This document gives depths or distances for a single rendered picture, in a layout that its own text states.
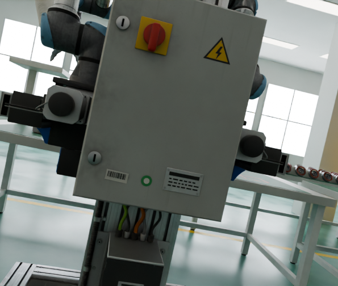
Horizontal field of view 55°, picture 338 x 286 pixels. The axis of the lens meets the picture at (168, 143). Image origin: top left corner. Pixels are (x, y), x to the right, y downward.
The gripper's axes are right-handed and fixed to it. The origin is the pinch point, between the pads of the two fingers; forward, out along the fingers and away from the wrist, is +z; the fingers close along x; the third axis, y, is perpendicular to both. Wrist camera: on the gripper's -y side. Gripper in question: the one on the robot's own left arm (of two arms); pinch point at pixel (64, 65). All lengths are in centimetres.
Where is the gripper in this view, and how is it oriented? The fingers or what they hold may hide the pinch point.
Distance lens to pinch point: 182.8
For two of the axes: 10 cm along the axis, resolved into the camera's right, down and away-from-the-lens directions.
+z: -2.1, 9.8, 0.4
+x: 9.7, 2.0, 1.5
